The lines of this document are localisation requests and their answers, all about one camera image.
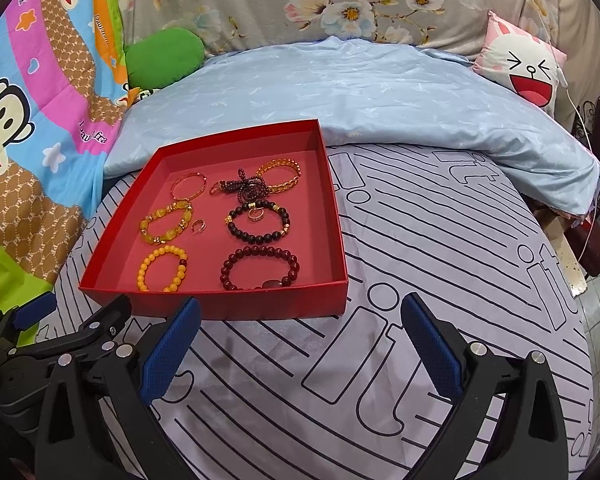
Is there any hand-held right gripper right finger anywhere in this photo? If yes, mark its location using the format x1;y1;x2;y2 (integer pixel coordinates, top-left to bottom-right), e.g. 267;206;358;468
400;293;572;480

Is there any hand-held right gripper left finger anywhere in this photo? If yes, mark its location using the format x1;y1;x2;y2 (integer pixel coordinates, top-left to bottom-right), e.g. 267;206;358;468
34;296;202;480

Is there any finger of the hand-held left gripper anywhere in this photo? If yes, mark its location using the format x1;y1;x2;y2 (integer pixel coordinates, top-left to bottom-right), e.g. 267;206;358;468
0;291;58;347
9;293;133;362

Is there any small yellow bead bracelet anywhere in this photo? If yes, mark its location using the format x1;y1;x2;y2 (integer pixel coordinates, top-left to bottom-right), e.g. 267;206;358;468
137;246;189;293

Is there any red cardboard box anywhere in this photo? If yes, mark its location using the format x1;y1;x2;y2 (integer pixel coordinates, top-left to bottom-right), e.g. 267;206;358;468
78;118;350;322

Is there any dark red bead bracelet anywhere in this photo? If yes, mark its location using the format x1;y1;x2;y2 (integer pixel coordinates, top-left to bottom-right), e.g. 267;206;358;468
220;246;299;292

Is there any black bead bracelet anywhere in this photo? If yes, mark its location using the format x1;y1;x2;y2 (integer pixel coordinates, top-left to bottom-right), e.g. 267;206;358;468
225;201;291;246

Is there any large yellow bead bracelet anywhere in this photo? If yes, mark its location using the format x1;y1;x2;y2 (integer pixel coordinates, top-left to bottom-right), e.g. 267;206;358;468
139;200;193;246

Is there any dark garnet multi-strand bracelet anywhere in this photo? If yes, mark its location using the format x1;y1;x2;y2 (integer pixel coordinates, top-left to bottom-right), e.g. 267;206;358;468
220;167;268;201

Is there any lilac striped bed sheet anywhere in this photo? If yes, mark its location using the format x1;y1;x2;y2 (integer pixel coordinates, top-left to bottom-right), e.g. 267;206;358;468
35;142;596;480

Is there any thin gold bangle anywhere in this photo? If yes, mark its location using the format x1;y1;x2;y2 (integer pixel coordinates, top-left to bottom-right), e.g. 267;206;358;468
169;171;208;201

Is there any white perforated panel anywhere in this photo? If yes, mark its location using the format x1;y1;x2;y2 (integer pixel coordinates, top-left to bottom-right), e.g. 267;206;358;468
550;210;587;296

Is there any cartoon monkey printed blanket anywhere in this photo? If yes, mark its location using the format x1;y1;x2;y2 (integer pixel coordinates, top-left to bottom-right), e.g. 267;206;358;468
0;0;131;321

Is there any light blue quilt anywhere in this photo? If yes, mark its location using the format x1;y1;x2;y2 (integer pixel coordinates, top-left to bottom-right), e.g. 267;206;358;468
103;36;600;221

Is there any green pillow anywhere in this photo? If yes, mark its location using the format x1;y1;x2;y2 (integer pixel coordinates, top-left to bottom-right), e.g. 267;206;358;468
125;27;206;90

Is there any pink rabbit face pillow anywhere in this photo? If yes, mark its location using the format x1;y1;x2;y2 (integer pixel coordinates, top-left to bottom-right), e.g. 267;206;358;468
472;10;568;116

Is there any beige hanging cloth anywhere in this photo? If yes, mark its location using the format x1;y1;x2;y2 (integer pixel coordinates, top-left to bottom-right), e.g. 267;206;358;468
555;0;600;131

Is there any wide gold chain bangle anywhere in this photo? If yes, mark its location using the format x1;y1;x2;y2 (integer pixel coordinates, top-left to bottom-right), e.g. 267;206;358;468
256;157;302;193

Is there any white cable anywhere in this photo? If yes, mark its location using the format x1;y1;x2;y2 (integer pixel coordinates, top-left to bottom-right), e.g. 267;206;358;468
512;0;595;261

